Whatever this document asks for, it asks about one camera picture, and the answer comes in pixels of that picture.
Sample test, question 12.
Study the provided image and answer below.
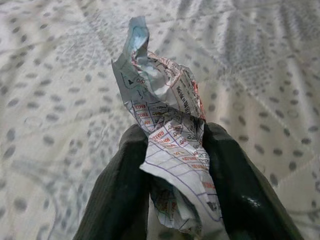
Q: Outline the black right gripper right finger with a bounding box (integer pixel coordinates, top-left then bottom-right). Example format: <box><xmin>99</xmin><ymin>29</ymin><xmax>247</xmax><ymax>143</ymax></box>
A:
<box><xmin>201</xmin><ymin>121</ymin><xmax>305</xmax><ymax>240</ymax></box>

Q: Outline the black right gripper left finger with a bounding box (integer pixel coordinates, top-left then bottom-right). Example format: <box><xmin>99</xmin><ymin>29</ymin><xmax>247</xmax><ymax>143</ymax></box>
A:
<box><xmin>72</xmin><ymin>124</ymin><xmax>152</xmax><ymax>240</ymax></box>

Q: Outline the printed paper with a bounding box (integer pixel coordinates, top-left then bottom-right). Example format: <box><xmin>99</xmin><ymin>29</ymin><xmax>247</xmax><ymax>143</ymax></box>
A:
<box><xmin>111</xmin><ymin>16</ymin><xmax>223</xmax><ymax>237</ymax></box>

